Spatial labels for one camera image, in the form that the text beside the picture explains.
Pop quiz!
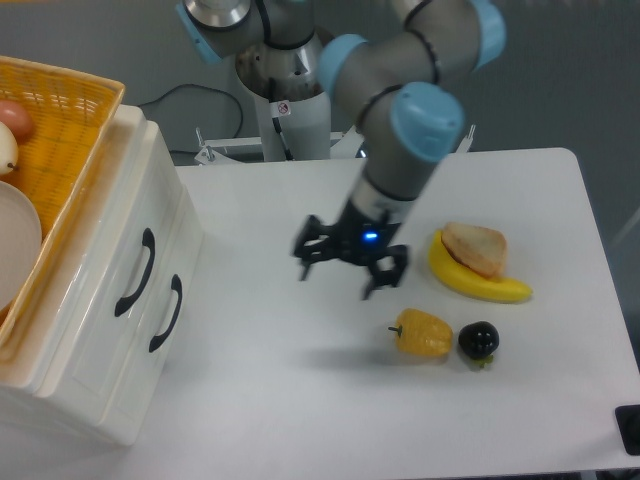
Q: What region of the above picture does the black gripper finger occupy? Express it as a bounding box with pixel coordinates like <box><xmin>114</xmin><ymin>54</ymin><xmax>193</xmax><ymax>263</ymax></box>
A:
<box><xmin>293</xmin><ymin>215</ymin><xmax>335</xmax><ymax>281</ymax></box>
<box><xmin>362</xmin><ymin>245</ymin><xmax>409</xmax><ymax>300</ymax></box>

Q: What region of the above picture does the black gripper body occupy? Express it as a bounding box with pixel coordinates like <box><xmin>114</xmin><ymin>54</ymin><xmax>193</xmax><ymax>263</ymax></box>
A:
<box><xmin>327</xmin><ymin>200</ymin><xmax>403</xmax><ymax>265</ymax></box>

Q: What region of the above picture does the white top drawer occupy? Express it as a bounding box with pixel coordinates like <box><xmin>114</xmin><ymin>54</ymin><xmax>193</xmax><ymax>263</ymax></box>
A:
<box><xmin>36</xmin><ymin>122</ymin><xmax>188</xmax><ymax>437</ymax></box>

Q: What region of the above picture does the white drawer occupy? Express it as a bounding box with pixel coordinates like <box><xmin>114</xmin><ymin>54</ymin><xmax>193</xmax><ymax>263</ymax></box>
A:
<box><xmin>36</xmin><ymin>122</ymin><xmax>188</xmax><ymax>437</ymax></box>
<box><xmin>99</xmin><ymin>191</ymin><xmax>204</xmax><ymax>445</ymax></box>

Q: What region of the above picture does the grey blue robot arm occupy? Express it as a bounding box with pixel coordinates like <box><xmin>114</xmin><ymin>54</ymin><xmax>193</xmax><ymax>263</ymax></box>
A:
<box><xmin>260</xmin><ymin>1</ymin><xmax>506</xmax><ymax>292</ymax></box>

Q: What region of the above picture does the white lower drawer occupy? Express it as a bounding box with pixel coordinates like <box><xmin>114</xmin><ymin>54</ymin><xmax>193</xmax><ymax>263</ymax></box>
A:
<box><xmin>99</xmin><ymin>191</ymin><xmax>204</xmax><ymax>445</ymax></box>

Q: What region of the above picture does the white drawer cabinet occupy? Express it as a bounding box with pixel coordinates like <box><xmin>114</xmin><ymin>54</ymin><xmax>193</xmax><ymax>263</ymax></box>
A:
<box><xmin>1</xmin><ymin>106</ymin><xmax>204</xmax><ymax>445</ymax></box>

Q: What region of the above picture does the yellow bell pepper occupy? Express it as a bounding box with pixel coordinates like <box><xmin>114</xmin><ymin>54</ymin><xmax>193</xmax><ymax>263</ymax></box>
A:
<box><xmin>388</xmin><ymin>308</ymin><xmax>453</xmax><ymax>357</ymax></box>

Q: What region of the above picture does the toasted bread slice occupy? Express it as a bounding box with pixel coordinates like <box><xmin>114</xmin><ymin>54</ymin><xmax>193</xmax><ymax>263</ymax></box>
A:
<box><xmin>441</xmin><ymin>222</ymin><xmax>508</xmax><ymax>278</ymax></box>

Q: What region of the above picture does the dark purple eggplant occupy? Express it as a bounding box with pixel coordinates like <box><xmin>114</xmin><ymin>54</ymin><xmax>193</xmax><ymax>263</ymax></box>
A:
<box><xmin>458</xmin><ymin>321</ymin><xmax>500</xmax><ymax>368</ymax></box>

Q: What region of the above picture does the yellow banana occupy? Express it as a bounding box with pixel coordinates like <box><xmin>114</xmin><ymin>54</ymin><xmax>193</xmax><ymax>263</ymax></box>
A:
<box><xmin>427</xmin><ymin>230</ymin><xmax>533</xmax><ymax>303</ymax></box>

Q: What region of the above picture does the yellow woven basket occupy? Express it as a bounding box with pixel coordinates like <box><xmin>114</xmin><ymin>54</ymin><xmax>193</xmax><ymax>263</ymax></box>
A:
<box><xmin>1</xmin><ymin>56</ymin><xmax>125</xmax><ymax>344</ymax></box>

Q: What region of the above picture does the beige round plate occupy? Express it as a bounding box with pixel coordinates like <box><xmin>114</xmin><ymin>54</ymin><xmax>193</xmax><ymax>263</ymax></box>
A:
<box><xmin>1</xmin><ymin>182</ymin><xmax>42</xmax><ymax>309</ymax></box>

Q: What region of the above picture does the white pear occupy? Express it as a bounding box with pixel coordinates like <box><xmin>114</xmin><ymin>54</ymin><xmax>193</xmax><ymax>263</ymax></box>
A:
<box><xmin>0</xmin><ymin>123</ymin><xmax>19</xmax><ymax>176</ymax></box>

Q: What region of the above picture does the red apple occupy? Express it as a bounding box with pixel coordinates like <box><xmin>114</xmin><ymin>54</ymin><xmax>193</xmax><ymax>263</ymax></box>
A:
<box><xmin>0</xmin><ymin>99</ymin><xmax>35</xmax><ymax>140</ymax></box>

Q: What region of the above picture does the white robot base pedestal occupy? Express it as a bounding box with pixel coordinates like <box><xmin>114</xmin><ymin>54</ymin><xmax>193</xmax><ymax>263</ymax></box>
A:
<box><xmin>194</xmin><ymin>39</ymin><xmax>374</xmax><ymax>166</ymax></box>

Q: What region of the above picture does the black cable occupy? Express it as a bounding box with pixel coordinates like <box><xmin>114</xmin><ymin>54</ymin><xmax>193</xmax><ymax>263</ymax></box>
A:
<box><xmin>137</xmin><ymin>82</ymin><xmax>244</xmax><ymax>134</ymax></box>

